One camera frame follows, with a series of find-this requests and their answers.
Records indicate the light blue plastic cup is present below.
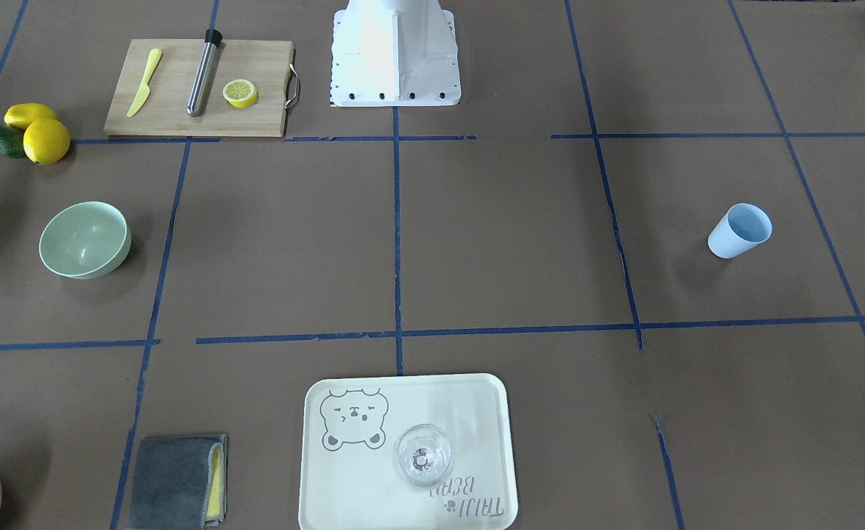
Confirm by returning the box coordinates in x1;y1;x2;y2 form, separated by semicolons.
706;202;773;259

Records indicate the light green bowl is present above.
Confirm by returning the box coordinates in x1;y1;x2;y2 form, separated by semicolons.
38;201;133;280

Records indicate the cream bear print tray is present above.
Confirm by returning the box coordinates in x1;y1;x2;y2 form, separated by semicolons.
298;373;519;529

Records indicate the clear wine glass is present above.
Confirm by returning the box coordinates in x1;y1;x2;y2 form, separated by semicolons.
395;423;455;489

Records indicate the lemon half slice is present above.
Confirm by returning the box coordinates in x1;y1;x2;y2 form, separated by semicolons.
222;79;258;108

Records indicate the wooden cutting board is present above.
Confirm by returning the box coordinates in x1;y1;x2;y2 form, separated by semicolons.
105;39;298;138

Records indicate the yellow plastic knife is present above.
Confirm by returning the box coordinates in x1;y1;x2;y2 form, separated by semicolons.
126;48;163;118

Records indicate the yellow lemon front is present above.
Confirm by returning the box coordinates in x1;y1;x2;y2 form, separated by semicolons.
23;118;71;166

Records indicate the yellow lemon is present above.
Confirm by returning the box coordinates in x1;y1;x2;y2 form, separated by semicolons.
4;102;59;132
23;118;71;166

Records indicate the yellow lemon rear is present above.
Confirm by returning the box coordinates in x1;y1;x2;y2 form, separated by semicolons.
4;102;59;132

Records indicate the green avocado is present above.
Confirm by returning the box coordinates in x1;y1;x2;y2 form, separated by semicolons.
0;124;27;160

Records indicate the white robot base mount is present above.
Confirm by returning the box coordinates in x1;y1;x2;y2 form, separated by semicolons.
329;1;462;107

